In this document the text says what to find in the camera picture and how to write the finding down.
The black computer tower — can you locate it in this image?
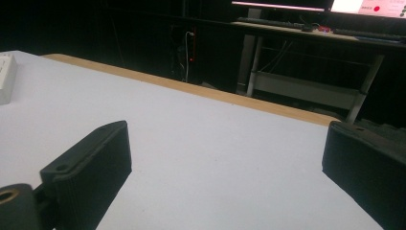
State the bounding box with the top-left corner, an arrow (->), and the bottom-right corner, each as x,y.
169,23 -> 200,84

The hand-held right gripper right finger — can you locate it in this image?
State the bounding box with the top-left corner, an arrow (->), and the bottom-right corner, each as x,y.
321,120 -> 406,230

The white box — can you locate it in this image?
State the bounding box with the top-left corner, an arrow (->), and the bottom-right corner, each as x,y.
0,52 -> 18,106

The black keyboard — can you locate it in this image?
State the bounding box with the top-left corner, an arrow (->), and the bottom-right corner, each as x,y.
332,28 -> 406,42
237,16 -> 315,33

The wooden desk with metal frame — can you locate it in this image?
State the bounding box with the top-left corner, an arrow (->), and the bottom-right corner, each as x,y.
230,20 -> 406,125

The computer monitor with pink screen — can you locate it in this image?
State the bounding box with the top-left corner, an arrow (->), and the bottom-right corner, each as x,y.
330,0 -> 406,19

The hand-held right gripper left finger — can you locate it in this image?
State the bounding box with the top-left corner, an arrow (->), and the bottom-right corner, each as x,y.
39,120 -> 133,230

